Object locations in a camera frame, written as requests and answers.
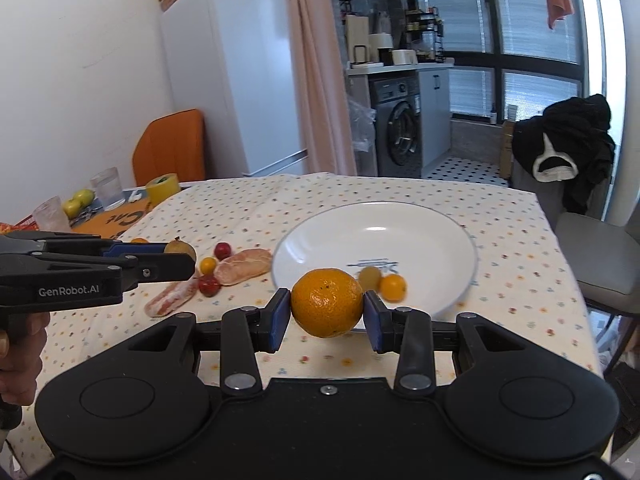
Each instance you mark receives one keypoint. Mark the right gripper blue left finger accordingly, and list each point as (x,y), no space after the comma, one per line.
(273,321)

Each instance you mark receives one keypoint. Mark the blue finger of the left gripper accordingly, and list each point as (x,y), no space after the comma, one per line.
(156,268)
(120,249)

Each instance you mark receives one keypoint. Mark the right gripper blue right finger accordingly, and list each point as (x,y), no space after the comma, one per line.
(381,328)

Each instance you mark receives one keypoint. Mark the small orange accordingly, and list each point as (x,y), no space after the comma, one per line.
(393,288)

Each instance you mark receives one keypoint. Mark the yellow-green round fruit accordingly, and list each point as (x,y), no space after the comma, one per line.
(178,246)

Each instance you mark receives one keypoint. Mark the long peeled pomelo segment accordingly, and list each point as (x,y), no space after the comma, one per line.
(174,296)

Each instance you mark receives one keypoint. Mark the small greenish fruit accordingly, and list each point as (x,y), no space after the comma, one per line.
(369,278)

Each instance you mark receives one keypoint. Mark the large orange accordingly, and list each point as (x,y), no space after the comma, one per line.
(327,303)

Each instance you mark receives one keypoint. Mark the short peeled pomelo segment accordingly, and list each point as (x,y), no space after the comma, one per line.
(238,268)

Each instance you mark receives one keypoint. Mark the small yellow fruit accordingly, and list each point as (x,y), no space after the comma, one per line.
(208,265)

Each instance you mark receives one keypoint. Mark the red fruit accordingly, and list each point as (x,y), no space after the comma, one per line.
(208,285)
(222,251)

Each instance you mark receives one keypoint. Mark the white kitchen cabinet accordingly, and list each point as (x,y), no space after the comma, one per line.
(434,114)

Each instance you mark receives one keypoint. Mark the person's left hand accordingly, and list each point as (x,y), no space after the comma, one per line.
(20,361)

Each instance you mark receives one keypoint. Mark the orange cat placemat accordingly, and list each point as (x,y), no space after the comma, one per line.
(115,222)

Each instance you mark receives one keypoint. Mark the clear drinking glass near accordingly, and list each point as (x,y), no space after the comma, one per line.
(50,216)

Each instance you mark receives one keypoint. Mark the clear drinking glass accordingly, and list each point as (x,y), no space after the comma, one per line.
(108,189)
(50,216)

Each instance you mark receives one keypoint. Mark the clear drinking glass far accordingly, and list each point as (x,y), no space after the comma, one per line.
(108,189)

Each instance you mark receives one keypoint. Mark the green apple rear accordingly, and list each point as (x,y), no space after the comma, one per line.
(85,197)

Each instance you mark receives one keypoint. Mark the green apple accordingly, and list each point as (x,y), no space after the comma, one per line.
(72,208)
(85,197)

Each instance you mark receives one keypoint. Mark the green apple front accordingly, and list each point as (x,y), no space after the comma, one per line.
(72,208)

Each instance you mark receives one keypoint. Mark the yellow tape roll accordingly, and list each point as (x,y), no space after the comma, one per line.
(161,188)

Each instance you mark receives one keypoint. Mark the white plate blue rim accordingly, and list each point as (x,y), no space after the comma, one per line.
(433,253)

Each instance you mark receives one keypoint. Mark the orange chair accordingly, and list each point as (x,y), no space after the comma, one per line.
(173,144)

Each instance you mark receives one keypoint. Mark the floral white tablecloth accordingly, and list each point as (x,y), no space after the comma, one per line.
(522,281)

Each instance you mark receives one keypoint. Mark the pink curtain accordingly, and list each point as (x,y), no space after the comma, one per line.
(320,84)

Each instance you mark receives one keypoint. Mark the cardboard box by window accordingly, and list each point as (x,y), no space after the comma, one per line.
(506,157)

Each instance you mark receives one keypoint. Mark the grey washing machine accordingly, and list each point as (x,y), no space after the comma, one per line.
(395,98)

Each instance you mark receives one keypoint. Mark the grey chair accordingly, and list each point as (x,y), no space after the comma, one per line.
(604,260)

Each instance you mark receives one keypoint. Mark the white refrigerator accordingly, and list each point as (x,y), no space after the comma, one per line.
(232,60)

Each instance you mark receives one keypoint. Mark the black jacket on chair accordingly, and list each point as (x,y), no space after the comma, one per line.
(568,143)

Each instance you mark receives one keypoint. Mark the white toaster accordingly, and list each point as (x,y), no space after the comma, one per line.
(404,57)

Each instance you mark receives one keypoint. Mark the black spice rack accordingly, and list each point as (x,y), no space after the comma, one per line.
(424,31)

